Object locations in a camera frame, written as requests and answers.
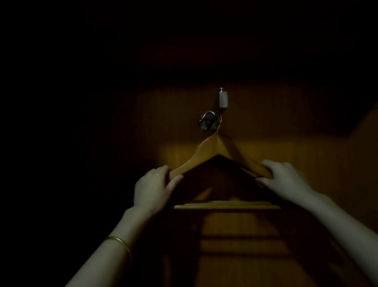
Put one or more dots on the person's left hand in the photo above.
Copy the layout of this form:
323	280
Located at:
153	190

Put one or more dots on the person's right hand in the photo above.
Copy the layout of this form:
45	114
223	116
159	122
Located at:
286	181

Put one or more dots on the brown wooden wardrobe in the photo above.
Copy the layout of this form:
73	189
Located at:
308	171

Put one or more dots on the person's right forearm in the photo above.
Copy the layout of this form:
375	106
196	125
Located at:
363	242

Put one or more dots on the person's left forearm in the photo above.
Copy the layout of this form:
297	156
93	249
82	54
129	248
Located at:
98	273

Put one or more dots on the metal wardrobe hook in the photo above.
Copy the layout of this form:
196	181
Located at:
208	120

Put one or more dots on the small white tag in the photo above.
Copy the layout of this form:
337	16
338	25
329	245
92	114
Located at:
223	99

